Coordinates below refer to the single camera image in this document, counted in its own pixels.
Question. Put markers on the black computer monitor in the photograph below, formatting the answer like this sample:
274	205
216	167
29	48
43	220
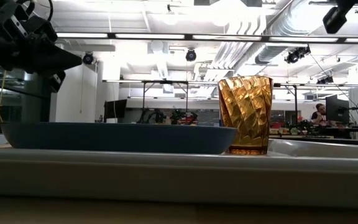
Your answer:
115	109
337	109

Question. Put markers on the amber faceted plastic cup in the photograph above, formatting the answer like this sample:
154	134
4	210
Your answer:
245	112

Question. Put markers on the blue plate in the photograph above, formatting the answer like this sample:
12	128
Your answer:
120	138

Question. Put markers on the black desk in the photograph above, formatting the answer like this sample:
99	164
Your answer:
322	137

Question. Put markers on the person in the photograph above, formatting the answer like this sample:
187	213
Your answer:
319	115

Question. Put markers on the grey plastic tray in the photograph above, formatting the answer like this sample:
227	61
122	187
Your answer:
166	177

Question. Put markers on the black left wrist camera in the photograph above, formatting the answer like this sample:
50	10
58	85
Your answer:
33	25

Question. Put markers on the black background rig frame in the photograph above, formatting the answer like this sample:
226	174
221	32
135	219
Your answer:
144	99

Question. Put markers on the silver ventilation duct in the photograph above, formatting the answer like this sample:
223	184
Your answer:
275	51

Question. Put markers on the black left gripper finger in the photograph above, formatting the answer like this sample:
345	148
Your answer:
57	81
54	60

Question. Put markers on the black ceiling camera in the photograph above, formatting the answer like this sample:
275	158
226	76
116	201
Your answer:
191	55
88	58

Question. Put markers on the overhead light bar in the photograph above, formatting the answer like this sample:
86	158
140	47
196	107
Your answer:
188	37

